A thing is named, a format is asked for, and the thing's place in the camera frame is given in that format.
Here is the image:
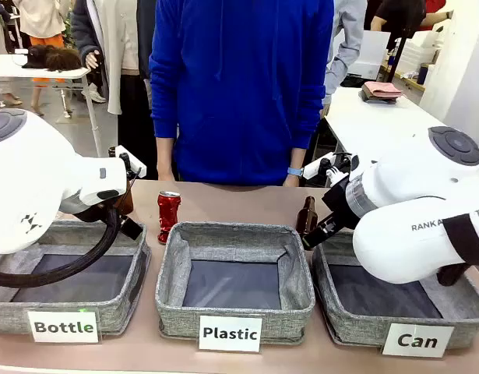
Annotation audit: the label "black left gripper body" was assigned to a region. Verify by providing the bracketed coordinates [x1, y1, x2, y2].
[119, 215, 145, 241]

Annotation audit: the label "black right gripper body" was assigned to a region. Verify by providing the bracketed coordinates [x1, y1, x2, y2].
[322, 177, 365, 231]

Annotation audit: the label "brown glass bottle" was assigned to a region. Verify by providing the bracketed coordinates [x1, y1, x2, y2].
[107, 146, 136, 217]
[294, 196, 317, 237]

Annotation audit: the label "red crushed soda can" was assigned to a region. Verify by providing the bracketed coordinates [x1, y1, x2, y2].
[157, 190, 182, 245]

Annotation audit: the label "person's left forearm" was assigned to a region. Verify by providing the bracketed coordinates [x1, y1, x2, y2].
[287, 146, 308, 169]

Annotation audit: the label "person's right forearm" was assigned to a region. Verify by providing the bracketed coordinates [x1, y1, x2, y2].
[156, 136, 178, 175]

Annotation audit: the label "grey fabric basket labelled Bottle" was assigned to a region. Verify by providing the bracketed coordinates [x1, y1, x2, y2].
[0, 220, 152, 337]

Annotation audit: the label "grey fabric basket labelled Can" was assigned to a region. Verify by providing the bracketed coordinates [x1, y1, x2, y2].
[311, 229, 479, 350]

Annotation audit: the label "grey fabric basket labelled Plastic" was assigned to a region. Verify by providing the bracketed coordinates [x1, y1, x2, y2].
[155, 221, 316, 346]

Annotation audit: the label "white Can label card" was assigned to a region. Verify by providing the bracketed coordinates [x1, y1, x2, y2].
[381, 323, 456, 359]

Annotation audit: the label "large white side table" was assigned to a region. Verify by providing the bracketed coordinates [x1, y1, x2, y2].
[323, 85, 472, 157]

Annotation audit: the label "folded grey cloth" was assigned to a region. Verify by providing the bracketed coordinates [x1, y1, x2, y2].
[358, 91, 398, 106]

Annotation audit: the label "white Bottle label card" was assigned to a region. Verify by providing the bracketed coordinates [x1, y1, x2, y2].
[27, 310, 100, 344]

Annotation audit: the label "folded pink cloth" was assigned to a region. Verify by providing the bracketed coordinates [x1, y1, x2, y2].
[361, 80, 403, 99]

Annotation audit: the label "white Plastic label card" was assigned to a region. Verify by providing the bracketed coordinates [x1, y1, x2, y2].
[198, 315, 263, 354]

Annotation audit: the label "white shoe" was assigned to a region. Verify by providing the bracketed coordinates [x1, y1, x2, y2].
[80, 83, 107, 104]

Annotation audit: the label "person's blue hoodie torso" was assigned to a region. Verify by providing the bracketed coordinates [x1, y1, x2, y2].
[148, 0, 336, 187]

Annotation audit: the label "white cardboard box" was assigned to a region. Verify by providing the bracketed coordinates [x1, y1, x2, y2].
[347, 30, 392, 79]

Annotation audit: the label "bystander in grey shirt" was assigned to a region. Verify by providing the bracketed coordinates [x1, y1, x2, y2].
[321, 0, 368, 118]

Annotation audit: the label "white stacked storage bins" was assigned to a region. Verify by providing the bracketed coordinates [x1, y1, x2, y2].
[397, 30, 445, 76]

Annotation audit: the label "bystander in beige coat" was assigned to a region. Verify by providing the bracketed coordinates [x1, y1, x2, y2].
[70, 0, 159, 181]

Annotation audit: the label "dark brown wig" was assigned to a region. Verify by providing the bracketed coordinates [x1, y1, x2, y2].
[22, 44, 83, 73]

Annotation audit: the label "white table with wig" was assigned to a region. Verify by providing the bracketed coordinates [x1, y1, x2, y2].
[0, 53, 104, 157]

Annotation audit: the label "bystander in black shirt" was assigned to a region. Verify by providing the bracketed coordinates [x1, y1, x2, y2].
[370, 0, 455, 33]

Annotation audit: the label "bystander in orange shorts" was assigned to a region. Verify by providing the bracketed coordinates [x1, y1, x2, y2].
[12, 0, 75, 117]

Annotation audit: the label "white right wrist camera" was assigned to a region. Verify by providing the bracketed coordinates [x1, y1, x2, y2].
[301, 152, 354, 182]

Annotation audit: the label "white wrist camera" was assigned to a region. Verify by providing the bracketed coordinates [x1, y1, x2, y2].
[114, 145, 147, 178]
[301, 152, 354, 182]

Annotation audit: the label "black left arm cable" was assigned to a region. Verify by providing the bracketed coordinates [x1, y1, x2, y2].
[0, 206, 122, 289]

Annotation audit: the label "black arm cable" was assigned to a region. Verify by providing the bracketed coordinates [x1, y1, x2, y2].
[436, 213, 479, 288]
[0, 206, 122, 289]

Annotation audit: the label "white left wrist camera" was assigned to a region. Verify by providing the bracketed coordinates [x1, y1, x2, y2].
[114, 145, 147, 178]

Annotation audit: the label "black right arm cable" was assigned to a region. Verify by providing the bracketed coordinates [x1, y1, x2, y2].
[436, 213, 479, 288]

